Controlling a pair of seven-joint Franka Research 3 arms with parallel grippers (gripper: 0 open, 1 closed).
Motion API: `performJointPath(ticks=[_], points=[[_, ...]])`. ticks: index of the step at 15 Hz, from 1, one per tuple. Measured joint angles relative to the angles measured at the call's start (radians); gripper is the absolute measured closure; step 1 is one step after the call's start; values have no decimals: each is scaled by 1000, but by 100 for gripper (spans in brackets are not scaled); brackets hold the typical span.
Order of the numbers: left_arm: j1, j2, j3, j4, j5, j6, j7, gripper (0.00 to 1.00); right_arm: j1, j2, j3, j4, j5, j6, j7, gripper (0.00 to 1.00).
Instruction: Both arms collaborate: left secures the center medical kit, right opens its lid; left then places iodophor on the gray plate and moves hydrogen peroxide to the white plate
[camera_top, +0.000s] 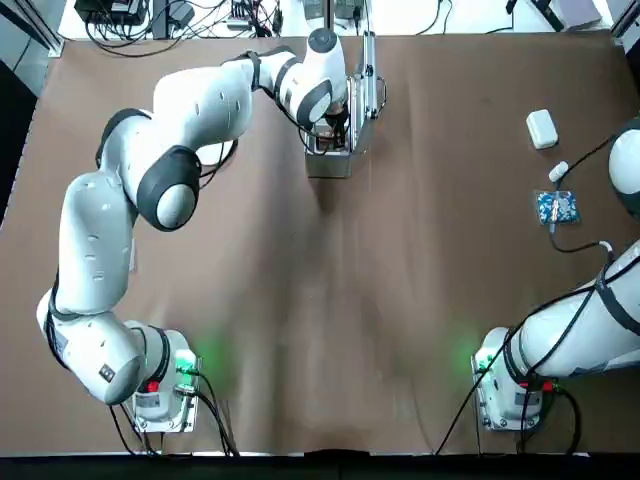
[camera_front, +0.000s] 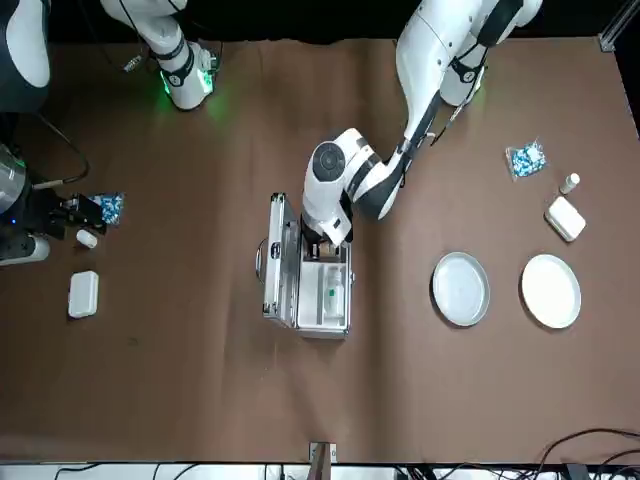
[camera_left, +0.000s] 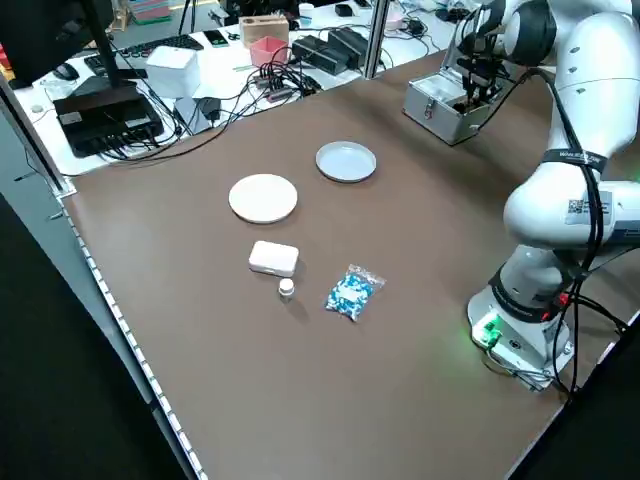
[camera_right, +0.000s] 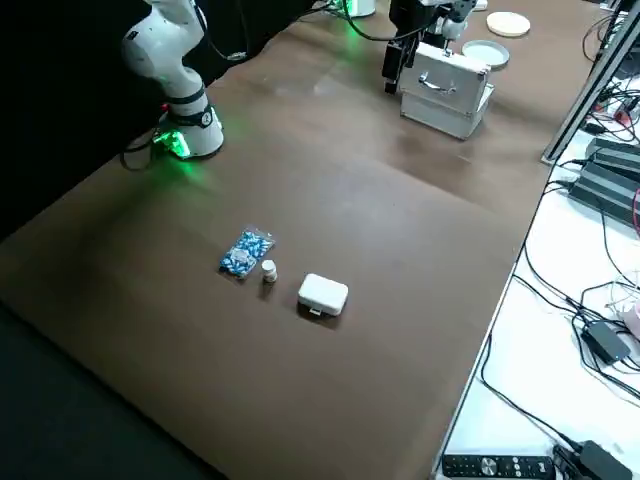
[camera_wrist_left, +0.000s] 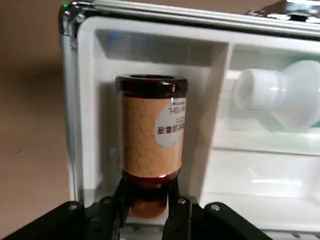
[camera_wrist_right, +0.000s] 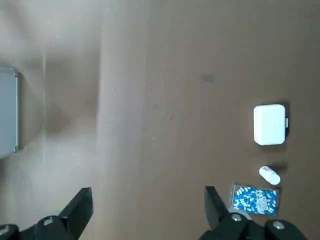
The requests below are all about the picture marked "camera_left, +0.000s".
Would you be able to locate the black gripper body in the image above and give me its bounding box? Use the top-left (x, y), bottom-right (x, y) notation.
top-left (457, 52), bottom-right (505, 84)

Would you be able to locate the silver aluminium medical kit case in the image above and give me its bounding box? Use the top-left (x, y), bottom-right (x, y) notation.
top-left (403, 19), bottom-right (516, 147)

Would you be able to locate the gray round plate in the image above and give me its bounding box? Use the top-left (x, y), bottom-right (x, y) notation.
top-left (315, 140), bottom-right (378, 184)

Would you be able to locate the white round plate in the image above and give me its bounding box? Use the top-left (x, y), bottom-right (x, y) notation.
top-left (228, 172), bottom-right (299, 225)

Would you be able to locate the black power brick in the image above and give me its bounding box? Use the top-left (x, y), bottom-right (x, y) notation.
top-left (291, 34), bottom-right (346, 76)
top-left (327, 27), bottom-right (370, 69)

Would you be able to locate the pink open box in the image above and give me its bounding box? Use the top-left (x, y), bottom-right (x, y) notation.
top-left (249, 35), bottom-right (292, 69)

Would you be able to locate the brown cardboard box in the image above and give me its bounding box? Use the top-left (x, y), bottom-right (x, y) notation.
top-left (238, 14), bottom-right (291, 49)

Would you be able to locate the bag of blue white capsules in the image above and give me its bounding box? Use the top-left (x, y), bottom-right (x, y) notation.
top-left (324, 263), bottom-right (387, 323)

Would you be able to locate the white rectangular plastic box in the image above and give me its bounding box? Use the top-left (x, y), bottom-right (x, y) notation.
top-left (248, 240), bottom-right (301, 276)

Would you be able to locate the black plug adapter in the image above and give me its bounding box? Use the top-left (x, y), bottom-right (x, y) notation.
top-left (197, 95), bottom-right (224, 129)

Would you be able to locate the white flat paper box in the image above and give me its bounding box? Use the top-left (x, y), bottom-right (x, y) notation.
top-left (173, 94), bottom-right (227, 135)

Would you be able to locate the black keyboard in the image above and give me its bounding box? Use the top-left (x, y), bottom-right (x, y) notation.
top-left (83, 33), bottom-right (206, 76)

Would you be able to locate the white cube box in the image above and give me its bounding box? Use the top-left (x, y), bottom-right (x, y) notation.
top-left (144, 45), bottom-right (200, 99)

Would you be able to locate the pink folder stack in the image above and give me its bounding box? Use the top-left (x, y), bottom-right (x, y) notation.
top-left (127, 0), bottom-right (174, 24)

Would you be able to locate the black docking box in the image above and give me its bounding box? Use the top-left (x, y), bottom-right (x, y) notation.
top-left (52, 87), bottom-right (165, 159)

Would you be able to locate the black computer monitor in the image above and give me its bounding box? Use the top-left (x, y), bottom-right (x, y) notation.
top-left (0, 0), bottom-right (139, 99)

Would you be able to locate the aluminium frame post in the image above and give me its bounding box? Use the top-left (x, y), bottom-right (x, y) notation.
top-left (363, 0), bottom-right (389, 80)

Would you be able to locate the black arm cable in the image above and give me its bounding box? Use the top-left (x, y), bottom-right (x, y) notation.
top-left (529, 69), bottom-right (629, 396)

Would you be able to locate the grey table edge rail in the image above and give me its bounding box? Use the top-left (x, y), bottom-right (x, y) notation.
top-left (0, 74), bottom-right (209, 480)

